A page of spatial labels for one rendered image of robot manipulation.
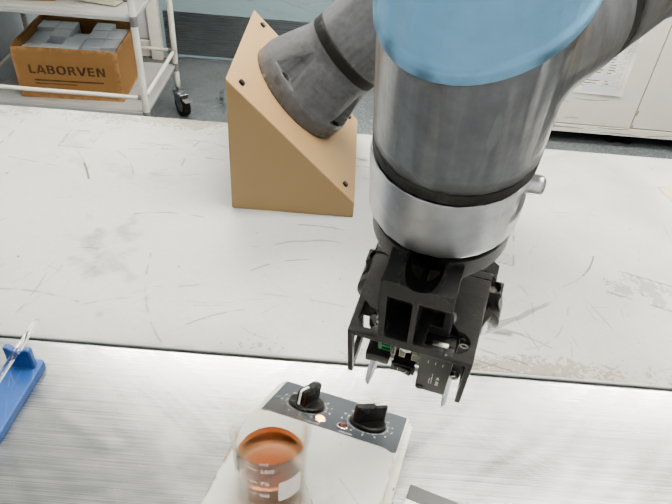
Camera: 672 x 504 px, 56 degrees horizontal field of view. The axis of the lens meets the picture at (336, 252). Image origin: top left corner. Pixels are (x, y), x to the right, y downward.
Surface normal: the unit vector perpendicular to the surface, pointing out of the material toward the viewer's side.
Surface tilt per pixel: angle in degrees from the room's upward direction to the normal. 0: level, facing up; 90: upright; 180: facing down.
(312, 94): 76
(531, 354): 0
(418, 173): 105
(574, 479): 0
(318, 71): 65
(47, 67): 91
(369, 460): 0
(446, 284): 15
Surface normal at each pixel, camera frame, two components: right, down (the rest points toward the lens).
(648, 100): -0.05, 0.64
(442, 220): -0.18, 0.80
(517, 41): 0.11, 0.78
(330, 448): 0.07, -0.76
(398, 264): -0.02, -0.58
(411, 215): -0.60, 0.65
